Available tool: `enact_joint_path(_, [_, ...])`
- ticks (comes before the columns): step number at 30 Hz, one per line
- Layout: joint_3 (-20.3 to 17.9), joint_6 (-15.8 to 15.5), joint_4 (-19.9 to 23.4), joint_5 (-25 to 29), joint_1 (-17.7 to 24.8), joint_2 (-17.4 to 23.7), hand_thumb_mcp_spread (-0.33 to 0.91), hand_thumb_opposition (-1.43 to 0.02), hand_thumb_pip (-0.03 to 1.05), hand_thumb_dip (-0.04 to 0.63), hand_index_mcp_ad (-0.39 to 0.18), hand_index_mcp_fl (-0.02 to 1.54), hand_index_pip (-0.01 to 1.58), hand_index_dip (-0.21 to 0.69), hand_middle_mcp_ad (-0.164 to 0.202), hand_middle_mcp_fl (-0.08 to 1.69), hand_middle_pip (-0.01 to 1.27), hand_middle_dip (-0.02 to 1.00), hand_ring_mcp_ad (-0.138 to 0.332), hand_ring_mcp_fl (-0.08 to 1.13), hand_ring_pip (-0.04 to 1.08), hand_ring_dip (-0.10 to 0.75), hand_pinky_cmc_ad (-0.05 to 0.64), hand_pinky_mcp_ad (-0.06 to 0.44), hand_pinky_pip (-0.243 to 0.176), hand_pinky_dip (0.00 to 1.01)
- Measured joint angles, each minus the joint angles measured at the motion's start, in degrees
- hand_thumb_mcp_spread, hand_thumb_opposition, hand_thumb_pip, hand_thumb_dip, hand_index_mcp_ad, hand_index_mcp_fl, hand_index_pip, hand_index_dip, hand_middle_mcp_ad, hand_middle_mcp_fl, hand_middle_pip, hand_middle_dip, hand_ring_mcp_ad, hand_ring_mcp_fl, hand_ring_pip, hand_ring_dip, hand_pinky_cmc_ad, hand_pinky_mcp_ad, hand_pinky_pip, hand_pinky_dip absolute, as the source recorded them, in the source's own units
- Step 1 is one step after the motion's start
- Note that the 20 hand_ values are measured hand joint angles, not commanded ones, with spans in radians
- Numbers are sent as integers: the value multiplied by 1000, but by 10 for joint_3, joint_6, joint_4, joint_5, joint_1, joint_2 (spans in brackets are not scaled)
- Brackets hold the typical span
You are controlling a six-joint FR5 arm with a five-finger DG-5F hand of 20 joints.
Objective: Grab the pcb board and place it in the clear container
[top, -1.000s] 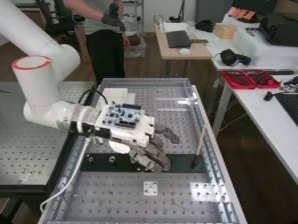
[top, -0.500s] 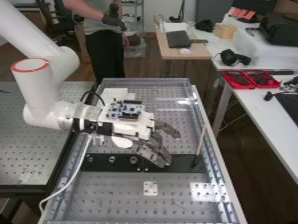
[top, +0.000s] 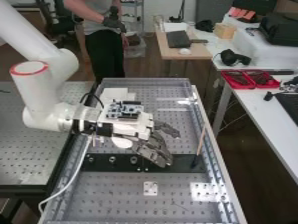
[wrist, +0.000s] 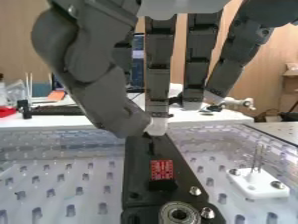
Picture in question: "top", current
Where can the white computer mouse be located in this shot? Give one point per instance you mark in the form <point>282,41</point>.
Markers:
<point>184,51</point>

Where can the small black block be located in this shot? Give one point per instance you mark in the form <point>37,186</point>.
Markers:
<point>267,96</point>

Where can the black keyboard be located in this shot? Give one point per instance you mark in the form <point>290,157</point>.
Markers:
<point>290,107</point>

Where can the clear box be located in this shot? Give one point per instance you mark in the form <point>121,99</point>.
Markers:
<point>133,83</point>

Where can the wooden desk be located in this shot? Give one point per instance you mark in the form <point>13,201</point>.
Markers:
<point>194,50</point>

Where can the thin stick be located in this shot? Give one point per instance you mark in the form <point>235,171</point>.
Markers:
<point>200,140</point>

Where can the person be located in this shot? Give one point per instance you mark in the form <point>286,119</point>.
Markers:
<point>103,50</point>

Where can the black chair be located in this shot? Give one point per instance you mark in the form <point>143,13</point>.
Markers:
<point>57,18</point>

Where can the red tray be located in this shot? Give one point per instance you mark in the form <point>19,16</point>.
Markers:
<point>234,80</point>
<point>264,78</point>

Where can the white desk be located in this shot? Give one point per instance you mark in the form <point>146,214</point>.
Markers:
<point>274,57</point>
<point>266,115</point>

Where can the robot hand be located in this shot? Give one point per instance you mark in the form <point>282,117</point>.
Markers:
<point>133,128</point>

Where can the black case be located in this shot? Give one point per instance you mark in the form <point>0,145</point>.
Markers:
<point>279,31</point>

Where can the small cardboard box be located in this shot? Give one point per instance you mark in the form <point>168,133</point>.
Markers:
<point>224,30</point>

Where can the black headset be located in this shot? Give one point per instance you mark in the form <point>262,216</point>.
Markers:
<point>232,57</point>

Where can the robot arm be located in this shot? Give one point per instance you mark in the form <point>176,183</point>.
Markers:
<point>39,86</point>

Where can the black plate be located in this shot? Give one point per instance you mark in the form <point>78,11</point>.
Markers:
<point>114,167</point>

